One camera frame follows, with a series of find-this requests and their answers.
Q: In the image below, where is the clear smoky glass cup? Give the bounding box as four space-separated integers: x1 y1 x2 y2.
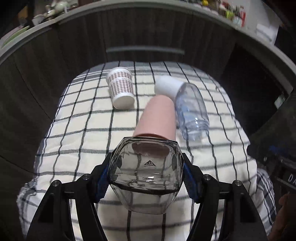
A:
107 137 184 215

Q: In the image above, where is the pink plastic cup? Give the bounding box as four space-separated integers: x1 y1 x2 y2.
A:
133 95 176 141

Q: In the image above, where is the white plastic cup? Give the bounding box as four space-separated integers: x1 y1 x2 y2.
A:
154 75 184 102

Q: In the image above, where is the patterned white paper cup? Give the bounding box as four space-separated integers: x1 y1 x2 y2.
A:
106 67 135 110

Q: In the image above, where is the person's hand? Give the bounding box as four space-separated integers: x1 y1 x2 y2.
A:
267 193 295 240

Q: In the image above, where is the clear plastic jar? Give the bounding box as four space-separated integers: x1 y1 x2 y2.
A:
175 83 209 141

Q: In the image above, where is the checkered white cloth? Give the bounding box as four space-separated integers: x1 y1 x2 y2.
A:
17 61 276 240

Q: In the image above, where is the green bowl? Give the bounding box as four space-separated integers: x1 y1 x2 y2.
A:
0 25 30 48

